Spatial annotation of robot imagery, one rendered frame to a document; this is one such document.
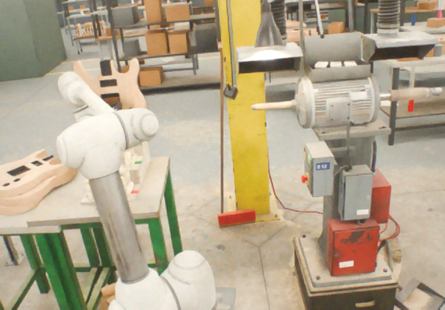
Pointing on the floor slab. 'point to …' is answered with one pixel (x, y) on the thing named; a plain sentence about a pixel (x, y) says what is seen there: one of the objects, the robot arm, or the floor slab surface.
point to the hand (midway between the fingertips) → (110, 102)
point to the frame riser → (374, 298)
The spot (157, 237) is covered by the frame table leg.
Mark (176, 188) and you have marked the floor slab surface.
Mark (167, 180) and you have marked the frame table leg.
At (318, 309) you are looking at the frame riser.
